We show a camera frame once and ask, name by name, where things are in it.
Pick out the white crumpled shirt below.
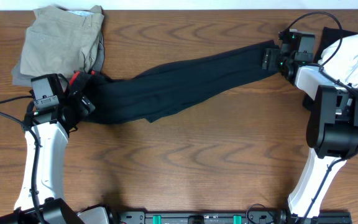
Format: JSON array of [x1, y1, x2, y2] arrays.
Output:
[[318, 34, 358, 88]]

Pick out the black leggings red waistband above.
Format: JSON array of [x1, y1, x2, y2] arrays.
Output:
[[70, 40, 277, 124]]

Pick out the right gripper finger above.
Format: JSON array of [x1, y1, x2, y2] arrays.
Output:
[[262, 55, 279, 70], [264, 48, 281, 60]]

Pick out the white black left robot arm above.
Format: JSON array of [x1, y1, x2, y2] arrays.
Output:
[[0, 90, 111, 224]]

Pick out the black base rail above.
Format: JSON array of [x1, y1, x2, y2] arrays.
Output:
[[116, 210, 353, 224]]

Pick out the black garment with logo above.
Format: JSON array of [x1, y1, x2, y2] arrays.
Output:
[[303, 27, 358, 110]]

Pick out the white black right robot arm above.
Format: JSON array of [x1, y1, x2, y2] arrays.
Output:
[[246, 42, 358, 223]]

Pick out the folded khaki pants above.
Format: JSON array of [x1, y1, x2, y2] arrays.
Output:
[[19, 5, 105, 78]]

